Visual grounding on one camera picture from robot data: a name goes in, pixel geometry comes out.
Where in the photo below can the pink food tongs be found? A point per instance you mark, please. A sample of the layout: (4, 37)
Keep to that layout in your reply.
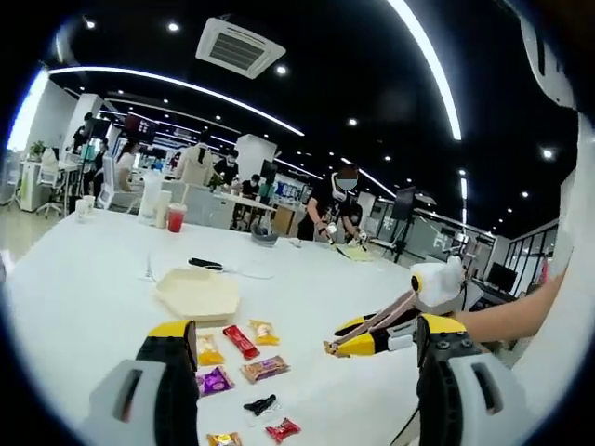
(386, 312)

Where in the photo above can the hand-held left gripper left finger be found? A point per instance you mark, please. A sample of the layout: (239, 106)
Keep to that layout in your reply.
(162, 395)

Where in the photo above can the clear bag of black food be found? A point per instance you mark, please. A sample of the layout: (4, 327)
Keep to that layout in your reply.
(260, 404)

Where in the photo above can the bright red wafer bar packet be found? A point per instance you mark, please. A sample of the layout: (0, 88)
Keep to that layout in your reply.
(241, 343)

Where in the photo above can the black monitor on stand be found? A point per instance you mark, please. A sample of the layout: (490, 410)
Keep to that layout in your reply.
(404, 202)

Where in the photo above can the dark hanging display screen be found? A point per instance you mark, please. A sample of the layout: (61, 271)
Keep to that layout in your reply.
(139, 127)

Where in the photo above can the translucent white plastic bag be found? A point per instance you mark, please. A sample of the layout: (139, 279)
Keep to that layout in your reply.
(149, 200)

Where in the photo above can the tall cream cup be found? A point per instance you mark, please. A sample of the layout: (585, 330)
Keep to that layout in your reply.
(163, 211)

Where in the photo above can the ceiling air conditioner vent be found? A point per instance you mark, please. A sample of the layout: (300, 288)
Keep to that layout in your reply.
(239, 46)

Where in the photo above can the orange candy packet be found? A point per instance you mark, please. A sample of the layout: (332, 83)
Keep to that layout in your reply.
(225, 440)

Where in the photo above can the dark grey bowl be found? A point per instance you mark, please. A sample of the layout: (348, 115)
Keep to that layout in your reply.
(265, 237)

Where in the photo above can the large yellow cake packet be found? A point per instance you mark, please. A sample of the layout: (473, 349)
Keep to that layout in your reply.
(210, 350)

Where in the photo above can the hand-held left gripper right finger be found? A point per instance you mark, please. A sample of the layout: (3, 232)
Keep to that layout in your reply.
(446, 395)

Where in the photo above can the long white ceiling light strip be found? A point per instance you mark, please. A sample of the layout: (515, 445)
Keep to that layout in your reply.
(434, 69)

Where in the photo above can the small yellow cake packet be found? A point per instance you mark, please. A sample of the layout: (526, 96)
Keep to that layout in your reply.
(264, 332)

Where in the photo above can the white office chair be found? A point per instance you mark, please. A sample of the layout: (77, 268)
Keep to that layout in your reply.
(50, 179)

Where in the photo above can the light grey cabinet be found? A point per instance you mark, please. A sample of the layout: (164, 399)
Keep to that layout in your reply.
(209, 211)

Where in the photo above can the brown biscuit packet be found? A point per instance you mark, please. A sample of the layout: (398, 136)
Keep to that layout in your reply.
(265, 369)

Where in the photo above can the red drink cup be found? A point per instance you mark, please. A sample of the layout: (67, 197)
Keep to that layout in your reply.
(176, 220)

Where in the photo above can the cream hexagonal container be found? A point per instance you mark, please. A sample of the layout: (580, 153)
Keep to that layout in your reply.
(197, 295)

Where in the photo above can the white paper cup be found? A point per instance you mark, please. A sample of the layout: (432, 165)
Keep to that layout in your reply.
(85, 209)

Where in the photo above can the potted green plant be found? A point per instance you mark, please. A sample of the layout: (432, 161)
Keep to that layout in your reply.
(36, 151)
(216, 182)

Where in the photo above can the purple snack packet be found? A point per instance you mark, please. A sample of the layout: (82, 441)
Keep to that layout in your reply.
(215, 382)

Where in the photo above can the beige coat mannequin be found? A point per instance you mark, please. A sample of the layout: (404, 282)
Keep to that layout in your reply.
(195, 165)

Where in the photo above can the small red candy packet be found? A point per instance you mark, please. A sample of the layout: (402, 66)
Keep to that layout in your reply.
(283, 430)

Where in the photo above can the small white object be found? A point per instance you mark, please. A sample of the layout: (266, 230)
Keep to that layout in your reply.
(295, 242)

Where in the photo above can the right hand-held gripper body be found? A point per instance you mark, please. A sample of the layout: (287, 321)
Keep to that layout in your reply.
(439, 285)

